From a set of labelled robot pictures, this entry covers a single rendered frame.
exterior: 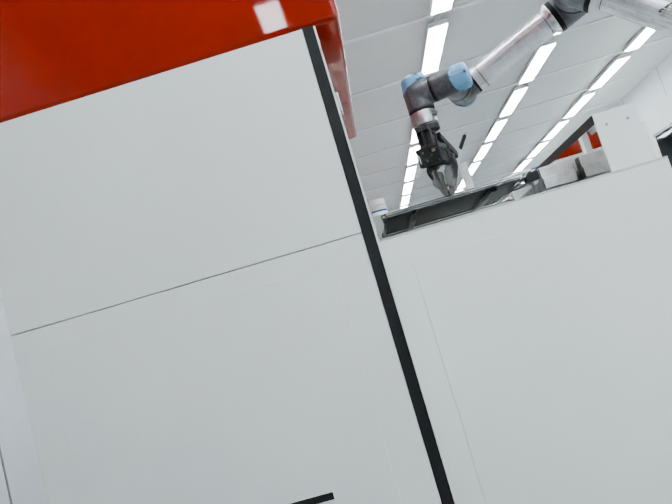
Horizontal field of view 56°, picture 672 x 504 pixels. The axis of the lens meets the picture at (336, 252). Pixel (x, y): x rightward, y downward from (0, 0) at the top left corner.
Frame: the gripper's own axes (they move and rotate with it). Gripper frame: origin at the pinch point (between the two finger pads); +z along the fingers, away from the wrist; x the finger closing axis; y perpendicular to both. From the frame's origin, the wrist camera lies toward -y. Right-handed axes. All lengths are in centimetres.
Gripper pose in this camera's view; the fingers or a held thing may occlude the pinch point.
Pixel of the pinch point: (450, 194)
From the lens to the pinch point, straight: 183.1
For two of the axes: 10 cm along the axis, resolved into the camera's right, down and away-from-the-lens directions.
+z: 2.8, 9.5, -1.2
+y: -5.4, 0.5, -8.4
